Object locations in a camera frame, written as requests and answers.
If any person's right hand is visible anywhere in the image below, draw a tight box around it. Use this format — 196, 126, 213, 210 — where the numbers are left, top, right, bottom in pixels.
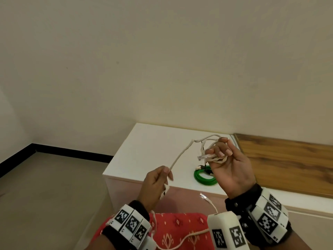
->
205, 137, 257, 198

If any person's left hand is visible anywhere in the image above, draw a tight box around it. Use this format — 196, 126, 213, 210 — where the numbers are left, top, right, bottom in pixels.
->
138, 166, 174, 214

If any green network cable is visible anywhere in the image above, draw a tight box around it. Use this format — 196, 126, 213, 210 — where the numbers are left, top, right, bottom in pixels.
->
194, 165, 219, 186

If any beige cable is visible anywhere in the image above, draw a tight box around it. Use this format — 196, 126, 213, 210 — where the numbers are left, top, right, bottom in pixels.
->
150, 134, 229, 250

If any person's right forearm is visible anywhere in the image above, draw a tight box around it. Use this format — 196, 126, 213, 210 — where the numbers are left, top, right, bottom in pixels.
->
281, 229, 311, 250

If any person's left forearm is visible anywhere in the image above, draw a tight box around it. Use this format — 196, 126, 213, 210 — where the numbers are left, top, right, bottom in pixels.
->
89, 231, 115, 250

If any white low table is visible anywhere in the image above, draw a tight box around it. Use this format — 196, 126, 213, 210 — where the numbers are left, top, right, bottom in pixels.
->
103, 123, 333, 250

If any black wristband with marker tags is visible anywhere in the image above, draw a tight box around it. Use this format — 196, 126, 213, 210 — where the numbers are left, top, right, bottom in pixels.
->
102, 200, 152, 250
225, 183, 292, 245

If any white marker cube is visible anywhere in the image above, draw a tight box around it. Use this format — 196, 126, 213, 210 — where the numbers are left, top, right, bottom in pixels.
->
207, 212, 250, 250

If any wooden board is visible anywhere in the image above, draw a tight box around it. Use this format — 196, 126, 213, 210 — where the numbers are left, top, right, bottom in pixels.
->
233, 133, 333, 199

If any black baseboard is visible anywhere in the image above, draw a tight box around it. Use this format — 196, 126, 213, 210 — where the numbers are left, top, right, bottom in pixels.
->
0, 143, 114, 179

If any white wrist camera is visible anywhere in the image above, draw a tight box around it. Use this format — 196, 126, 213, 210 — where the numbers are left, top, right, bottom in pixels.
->
142, 236, 157, 250

